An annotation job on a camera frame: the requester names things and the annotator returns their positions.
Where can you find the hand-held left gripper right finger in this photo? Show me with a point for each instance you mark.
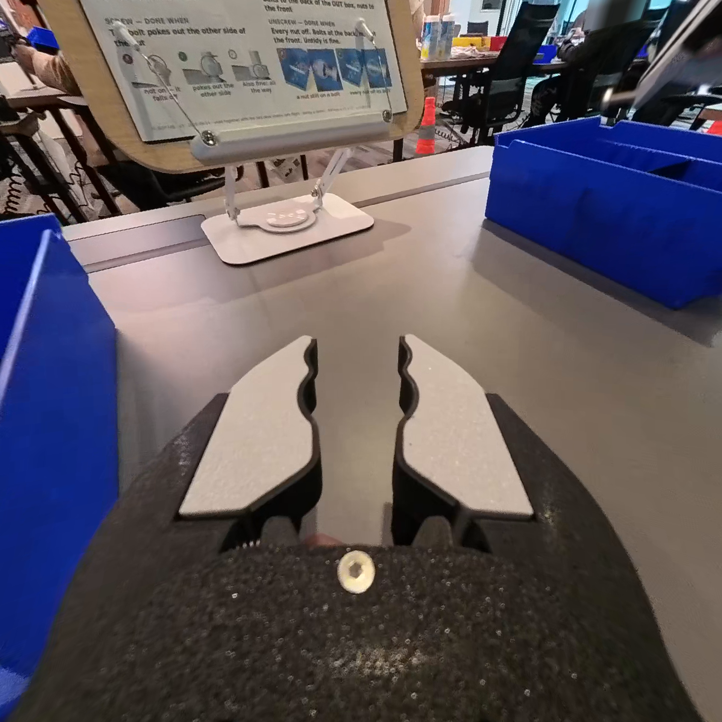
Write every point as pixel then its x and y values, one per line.
pixel 462 445

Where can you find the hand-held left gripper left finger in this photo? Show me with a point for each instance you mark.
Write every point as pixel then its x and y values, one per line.
pixel 254 445

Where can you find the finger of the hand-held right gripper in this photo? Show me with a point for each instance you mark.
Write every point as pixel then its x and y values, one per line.
pixel 694 51

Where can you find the orange traffic cone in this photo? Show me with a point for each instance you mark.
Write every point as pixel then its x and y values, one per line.
pixel 427 132
pixel 715 128

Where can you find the black bin divider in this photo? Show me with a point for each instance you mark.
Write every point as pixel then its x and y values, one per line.
pixel 668 166

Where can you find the small blue plastic bin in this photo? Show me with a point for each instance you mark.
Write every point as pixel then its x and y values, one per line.
pixel 547 53

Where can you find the black office chair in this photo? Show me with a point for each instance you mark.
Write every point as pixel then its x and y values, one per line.
pixel 502 73

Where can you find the red plastic bin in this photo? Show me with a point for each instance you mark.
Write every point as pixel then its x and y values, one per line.
pixel 499 43

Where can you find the yellow plastic bin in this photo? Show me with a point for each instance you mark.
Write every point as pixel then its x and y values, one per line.
pixel 471 42

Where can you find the white tablet stand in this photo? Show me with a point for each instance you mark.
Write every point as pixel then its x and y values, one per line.
pixel 316 225

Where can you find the long wooden office desk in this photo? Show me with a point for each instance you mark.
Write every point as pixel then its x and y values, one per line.
pixel 451 62

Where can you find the white labelled bottle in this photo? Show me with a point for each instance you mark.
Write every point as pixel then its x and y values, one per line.
pixel 430 36
pixel 447 34

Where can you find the printed instruction sheet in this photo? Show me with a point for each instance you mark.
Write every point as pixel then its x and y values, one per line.
pixel 254 67

